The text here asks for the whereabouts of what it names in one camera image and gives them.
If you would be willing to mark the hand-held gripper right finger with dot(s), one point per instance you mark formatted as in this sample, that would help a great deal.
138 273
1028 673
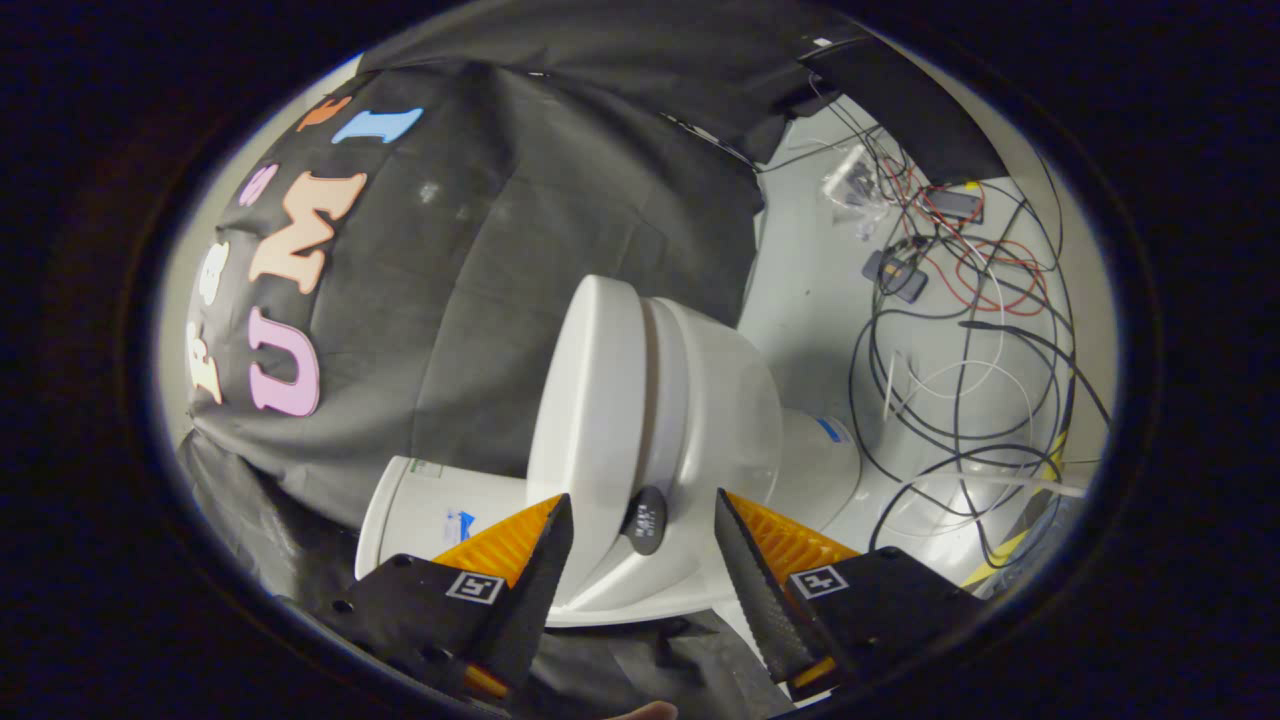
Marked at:
765 600

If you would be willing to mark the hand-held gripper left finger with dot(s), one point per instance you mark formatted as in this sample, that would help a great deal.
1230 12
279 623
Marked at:
525 600

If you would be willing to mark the white toilet lid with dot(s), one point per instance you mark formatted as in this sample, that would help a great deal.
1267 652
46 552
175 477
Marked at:
590 400

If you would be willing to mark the small dark device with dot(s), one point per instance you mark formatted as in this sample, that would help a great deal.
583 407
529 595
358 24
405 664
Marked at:
957 203
895 275

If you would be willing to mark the black backdrop cloth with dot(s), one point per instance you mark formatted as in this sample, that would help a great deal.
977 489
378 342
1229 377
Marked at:
480 250

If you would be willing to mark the clear plastic bag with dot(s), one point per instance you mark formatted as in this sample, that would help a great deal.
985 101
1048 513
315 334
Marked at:
855 185

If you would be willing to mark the dark flat panel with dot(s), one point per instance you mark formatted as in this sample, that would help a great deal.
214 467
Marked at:
910 110

